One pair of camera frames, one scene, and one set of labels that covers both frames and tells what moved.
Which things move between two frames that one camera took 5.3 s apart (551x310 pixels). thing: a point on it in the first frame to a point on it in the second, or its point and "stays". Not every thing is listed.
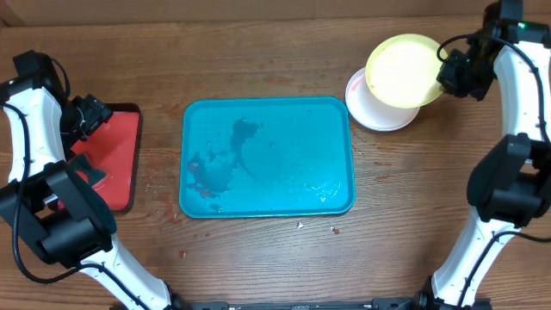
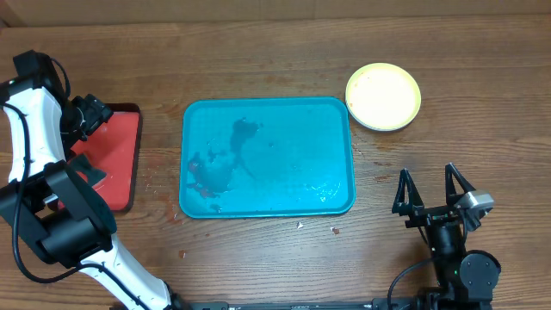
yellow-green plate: (401, 71) to (382, 96)
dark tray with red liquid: (114, 148) stays
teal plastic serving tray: (266, 157) stays
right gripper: (447, 77) to (422, 213)
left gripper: (95, 110) stays
